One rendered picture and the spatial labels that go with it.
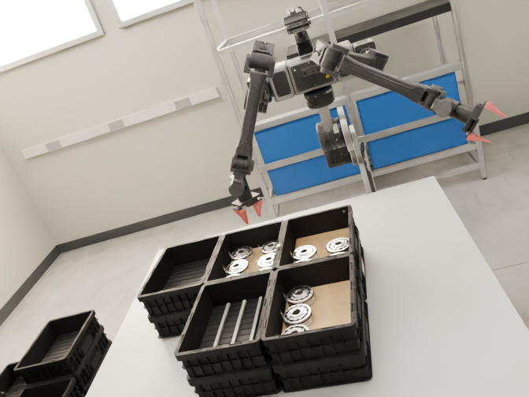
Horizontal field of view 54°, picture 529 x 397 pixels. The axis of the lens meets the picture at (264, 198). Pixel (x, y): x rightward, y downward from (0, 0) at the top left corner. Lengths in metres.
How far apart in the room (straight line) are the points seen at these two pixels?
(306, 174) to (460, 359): 2.59
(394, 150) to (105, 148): 2.77
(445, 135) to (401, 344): 2.52
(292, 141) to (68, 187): 2.57
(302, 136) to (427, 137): 0.93
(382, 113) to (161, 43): 2.07
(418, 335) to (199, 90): 3.51
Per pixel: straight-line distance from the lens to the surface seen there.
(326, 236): 2.26
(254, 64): 1.91
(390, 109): 3.96
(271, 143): 3.99
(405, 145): 4.07
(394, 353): 1.80
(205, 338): 1.94
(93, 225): 5.69
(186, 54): 4.82
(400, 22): 3.88
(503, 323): 1.85
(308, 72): 2.33
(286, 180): 4.10
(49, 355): 3.12
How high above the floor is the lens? 1.90
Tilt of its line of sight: 22 degrees down
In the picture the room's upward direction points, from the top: 20 degrees counter-clockwise
